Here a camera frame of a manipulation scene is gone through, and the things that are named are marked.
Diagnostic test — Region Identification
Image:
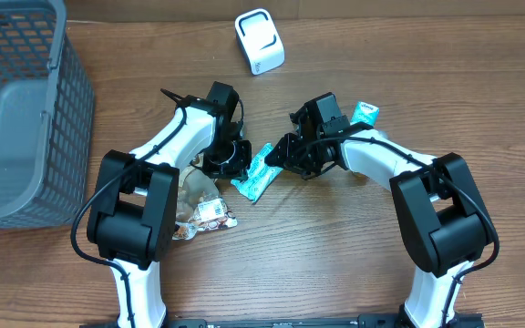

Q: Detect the white red snack packet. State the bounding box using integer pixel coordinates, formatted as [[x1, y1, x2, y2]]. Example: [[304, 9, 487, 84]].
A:
[[172, 197, 238, 241]]

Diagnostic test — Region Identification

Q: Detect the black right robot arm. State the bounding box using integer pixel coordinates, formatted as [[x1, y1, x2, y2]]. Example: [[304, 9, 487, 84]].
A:
[[265, 92, 500, 327]]

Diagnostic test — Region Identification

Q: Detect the clear brown snack bag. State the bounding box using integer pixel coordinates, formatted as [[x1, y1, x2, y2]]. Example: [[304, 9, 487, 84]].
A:
[[176, 166, 221, 212]]

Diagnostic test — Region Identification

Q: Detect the small Kleenex tissue pack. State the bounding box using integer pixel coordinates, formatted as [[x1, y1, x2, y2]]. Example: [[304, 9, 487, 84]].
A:
[[350, 101, 379, 127]]

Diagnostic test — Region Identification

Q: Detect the white barcode scanner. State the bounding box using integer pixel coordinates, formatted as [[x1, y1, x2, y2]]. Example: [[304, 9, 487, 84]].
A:
[[234, 8, 285, 76]]

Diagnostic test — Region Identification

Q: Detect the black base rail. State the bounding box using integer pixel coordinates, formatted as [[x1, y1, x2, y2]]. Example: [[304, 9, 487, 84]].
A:
[[79, 313, 485, 328]]

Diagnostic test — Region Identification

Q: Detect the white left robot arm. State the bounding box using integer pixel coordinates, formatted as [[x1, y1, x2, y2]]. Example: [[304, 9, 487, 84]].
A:
[[79, 82, 252, 327]]

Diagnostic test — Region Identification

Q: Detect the grey plastic mesh basket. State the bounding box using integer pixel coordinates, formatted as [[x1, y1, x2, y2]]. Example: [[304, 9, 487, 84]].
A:
[[0, 1, 95, 229]]

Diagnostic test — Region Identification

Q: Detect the teal large tissue pack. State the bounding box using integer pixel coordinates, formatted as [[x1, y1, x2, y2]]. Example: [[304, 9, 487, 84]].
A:
[[231, 143, 283, 203]]

